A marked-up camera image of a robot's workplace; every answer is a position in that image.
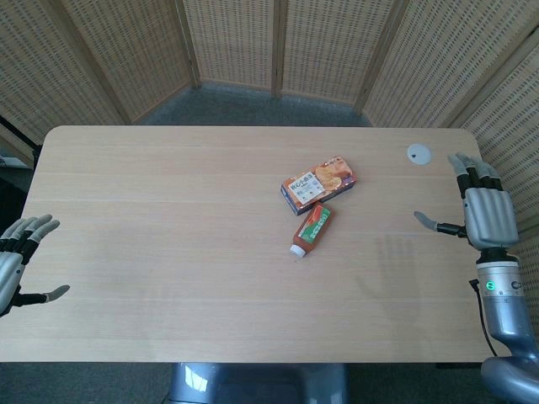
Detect grey round cable grommet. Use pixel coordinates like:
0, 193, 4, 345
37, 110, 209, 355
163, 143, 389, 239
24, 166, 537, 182
406, 143, 433, 164

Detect orange sauce bottle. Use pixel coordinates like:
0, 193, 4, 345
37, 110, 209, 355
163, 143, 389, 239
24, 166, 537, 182
289, 201, 332, 258

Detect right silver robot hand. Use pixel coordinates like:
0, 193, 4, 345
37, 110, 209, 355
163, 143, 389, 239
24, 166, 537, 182
414, 152, 520, 251

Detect orange blue cookie box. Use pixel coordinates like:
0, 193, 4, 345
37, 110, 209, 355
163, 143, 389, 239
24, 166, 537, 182
280, 155, 360, 217

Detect black stand pole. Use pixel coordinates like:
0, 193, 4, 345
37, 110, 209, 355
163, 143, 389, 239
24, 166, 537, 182
0, 114, 42, 163

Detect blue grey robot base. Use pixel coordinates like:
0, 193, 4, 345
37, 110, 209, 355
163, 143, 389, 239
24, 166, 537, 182
167, 362, 350, 404

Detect woven bamboo folding screen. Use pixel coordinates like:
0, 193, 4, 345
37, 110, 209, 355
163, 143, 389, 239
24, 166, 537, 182
0, 0, 539, 295

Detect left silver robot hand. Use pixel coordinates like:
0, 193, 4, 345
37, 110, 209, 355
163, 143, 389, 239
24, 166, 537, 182
0, 214, 71, 318

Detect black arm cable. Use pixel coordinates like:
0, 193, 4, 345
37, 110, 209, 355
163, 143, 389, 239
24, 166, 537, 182
469, 279, 500, 358

